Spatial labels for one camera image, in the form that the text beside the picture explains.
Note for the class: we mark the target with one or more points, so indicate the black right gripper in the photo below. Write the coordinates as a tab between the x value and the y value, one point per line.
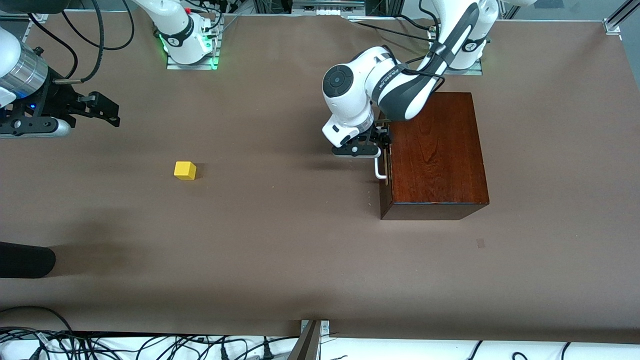
54	99

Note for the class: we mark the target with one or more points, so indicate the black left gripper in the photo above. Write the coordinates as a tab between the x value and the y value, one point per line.
381	135

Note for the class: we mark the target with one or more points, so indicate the yellow wooden block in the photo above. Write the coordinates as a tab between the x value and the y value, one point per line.
184	171

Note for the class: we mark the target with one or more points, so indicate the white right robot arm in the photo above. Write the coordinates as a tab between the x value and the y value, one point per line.
175	30

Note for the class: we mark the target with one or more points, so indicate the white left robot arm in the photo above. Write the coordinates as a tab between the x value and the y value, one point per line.
350	100

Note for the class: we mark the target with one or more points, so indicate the dark brown wooden cabinet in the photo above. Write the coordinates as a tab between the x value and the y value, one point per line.
435	150

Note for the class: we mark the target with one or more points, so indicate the grey power strip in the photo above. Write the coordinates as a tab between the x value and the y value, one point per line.
325	6

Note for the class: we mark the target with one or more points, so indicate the black rounded object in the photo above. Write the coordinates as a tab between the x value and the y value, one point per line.
25	260

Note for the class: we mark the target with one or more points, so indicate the black power plug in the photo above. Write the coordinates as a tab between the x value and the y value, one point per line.
223	353
267	353

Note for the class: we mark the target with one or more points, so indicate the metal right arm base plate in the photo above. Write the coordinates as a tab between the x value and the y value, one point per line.
200	66

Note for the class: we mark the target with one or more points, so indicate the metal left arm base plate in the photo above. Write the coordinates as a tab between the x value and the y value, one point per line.
475	71

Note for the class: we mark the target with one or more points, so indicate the aluminium frame rail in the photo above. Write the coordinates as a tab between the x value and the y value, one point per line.
612	25
40	18

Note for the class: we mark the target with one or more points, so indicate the silver metal bracket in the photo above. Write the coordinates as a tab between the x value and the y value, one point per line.
325	327

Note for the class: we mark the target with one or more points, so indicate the dark grey metal post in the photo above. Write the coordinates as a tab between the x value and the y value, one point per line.
306	347

